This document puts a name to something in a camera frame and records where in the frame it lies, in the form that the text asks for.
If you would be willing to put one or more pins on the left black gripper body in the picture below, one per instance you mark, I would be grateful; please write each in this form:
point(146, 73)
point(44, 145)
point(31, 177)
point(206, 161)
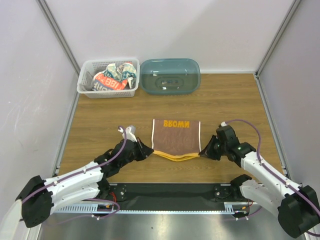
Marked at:
point(135, 155)

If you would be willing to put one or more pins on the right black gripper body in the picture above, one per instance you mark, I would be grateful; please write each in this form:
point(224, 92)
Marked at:
point(214, 147)

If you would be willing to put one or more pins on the yellow brown bear towel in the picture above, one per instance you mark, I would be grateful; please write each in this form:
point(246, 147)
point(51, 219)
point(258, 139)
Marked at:
point(176, 140)

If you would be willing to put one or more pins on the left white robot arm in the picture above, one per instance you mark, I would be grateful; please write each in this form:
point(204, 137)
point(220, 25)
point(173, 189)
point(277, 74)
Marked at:
point(42, 197)

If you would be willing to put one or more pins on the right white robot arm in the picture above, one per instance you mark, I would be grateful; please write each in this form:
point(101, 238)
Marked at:
point(296, 207)

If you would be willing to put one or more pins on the teal plastic tub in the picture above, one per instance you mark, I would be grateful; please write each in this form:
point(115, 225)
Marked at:
point(170, 76)

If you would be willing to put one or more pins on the orange white lettered towel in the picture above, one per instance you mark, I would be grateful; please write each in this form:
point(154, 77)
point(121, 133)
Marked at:
point(102, 82)

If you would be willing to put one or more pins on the teal patterned towel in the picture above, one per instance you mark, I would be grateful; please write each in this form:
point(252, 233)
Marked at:
point(121, 72)

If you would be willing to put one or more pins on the white plastic basket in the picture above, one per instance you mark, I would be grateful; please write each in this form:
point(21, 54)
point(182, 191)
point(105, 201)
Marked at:
point(96, 66)

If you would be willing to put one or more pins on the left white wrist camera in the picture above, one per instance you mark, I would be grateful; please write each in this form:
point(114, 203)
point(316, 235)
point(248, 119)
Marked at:
point(128, 133)

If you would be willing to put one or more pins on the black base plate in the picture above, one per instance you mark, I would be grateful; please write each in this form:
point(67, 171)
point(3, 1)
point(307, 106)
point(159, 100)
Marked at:
point(214, 192)

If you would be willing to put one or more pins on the aluminium frame rail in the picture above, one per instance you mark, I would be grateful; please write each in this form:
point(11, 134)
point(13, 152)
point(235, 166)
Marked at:
point(156, 206)

